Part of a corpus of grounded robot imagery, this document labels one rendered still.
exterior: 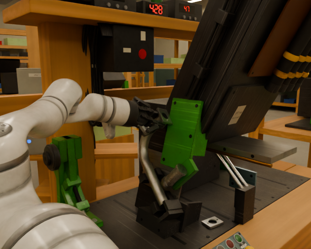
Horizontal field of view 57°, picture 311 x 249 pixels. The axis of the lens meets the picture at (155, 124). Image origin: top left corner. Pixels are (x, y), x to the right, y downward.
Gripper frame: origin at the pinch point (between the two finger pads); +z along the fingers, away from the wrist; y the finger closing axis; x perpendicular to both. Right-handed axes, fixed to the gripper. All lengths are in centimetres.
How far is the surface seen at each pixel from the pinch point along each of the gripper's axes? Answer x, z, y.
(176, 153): 0.7, 2.9, -11.8
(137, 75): 248, 311, 357
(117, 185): 43.4, 12.6, -0.2
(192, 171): -2.2, 2.6, -19.2
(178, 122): -4.5, 2.9, -4.0
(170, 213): 7.7, -1.0, -26.9
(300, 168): -1, 89, -15
